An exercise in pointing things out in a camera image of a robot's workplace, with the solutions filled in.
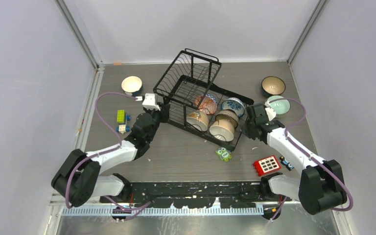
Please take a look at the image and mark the mint green bowl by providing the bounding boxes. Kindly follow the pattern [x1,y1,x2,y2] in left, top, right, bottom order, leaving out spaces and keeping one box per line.
[265,95,290,117]

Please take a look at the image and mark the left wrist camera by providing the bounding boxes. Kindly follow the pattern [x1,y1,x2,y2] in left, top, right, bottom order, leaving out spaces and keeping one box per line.
[135,93,161,111]

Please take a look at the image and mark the red patterned bowl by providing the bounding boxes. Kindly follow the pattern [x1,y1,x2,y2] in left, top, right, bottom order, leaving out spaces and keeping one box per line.
[194,94,217,115]

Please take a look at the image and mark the cream bowl right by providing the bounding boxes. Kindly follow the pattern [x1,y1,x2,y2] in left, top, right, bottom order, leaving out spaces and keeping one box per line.
[209,119,235,142]

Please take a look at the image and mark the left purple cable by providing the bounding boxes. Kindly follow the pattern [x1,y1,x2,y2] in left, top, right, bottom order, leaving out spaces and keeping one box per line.
[65,92,151,221]

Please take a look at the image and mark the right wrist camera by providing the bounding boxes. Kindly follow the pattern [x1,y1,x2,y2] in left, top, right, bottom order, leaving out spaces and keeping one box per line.
[265,103,277,121]

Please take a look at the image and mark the green owl block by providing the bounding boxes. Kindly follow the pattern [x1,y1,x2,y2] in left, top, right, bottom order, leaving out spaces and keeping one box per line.
[215,147,232,162]

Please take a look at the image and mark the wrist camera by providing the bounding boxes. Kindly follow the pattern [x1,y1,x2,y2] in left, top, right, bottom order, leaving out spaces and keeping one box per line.
[265,103,277,121]
[135,93,161,111]

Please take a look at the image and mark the dark blue owl block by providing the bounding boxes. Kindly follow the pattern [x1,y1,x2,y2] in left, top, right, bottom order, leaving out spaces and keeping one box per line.
[280,156,294,171]

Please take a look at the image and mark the cream bowl left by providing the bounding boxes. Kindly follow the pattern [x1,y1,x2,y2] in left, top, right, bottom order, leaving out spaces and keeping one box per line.
[186,110,209,132]

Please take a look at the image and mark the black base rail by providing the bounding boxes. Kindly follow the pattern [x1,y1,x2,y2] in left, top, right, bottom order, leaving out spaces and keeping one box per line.
[118,181,283,209]

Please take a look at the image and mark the red grid block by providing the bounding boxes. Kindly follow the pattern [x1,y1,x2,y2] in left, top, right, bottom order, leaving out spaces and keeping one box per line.
[253,155,281,177]

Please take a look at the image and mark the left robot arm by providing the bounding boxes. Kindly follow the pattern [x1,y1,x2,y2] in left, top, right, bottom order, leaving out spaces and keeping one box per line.
[51,103,170,208]

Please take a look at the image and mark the blue white patterned bowl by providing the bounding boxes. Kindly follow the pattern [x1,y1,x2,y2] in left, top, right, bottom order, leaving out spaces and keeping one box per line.
[220,97,245,118]

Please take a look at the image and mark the teal bowl tan interior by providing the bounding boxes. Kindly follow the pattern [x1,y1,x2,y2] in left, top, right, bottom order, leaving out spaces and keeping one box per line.
[261,76,286,97]

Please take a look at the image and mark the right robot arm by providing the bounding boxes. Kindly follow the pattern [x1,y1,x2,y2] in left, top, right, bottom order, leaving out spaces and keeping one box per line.
[242,103,354,215]

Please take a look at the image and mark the yellow blue toy block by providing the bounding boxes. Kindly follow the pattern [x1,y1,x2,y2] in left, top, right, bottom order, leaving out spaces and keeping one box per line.
[116,110,131,134]

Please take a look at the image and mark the brown rimmed stacked bowl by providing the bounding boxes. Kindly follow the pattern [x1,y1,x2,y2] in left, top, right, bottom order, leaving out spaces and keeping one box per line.
[215,109,239,129]

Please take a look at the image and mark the dark teal bowl white foot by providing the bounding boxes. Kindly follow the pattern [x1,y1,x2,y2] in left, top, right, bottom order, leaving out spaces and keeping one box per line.
[121,76,143,96]

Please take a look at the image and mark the cream bowl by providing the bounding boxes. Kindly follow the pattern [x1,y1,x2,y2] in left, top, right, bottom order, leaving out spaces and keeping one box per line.
[186,110,209,132]
[209,119,235,142]

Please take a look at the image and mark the black wire dish rack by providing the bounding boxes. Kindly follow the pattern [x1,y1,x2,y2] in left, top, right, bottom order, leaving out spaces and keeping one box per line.
[153,48,254,151]

